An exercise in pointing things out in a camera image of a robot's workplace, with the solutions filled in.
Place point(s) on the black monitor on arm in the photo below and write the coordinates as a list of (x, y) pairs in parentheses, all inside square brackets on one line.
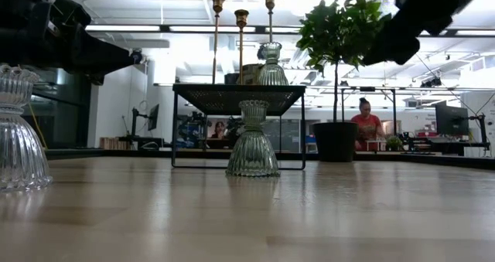
[(154, 117), (450, 121)]

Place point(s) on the green ribbed glass candle holder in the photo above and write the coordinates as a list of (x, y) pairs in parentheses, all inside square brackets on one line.
[(272, 74), (253, 150)]

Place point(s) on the black perforated metal shelf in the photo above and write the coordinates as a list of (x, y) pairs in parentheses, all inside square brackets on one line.
[(201, 97)]

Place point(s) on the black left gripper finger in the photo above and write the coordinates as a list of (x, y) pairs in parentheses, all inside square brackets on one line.
[(93, 72), (104, 51)]

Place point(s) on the ceiling light strip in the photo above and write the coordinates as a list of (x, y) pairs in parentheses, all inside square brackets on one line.
[(201, 29), (286, 29), (121, 28)]

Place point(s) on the person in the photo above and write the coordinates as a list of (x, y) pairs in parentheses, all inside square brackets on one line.
[(218, 130), (367, 124)]

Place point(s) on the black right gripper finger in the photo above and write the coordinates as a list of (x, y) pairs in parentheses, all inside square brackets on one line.
[(398, 39), (390, 57)]

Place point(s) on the green plant in black pot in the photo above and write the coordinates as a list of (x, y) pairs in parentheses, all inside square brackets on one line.
[(328, 34)]

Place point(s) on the black background desk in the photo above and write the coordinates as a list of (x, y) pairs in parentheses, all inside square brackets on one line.
[(456, 146)]

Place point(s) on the small green background plant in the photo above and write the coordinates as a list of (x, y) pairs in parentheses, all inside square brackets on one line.
[(394, 143)]

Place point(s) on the brown cardboard boxes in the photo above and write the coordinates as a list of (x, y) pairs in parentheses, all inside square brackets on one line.
[(110, 143)]

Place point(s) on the round black ceiling spotlight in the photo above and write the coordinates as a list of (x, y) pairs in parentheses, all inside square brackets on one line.
[(137, 56), (260, 53)]

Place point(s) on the clear ribbed glass candle holder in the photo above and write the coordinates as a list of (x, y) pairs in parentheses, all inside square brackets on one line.
[(19, 150)]

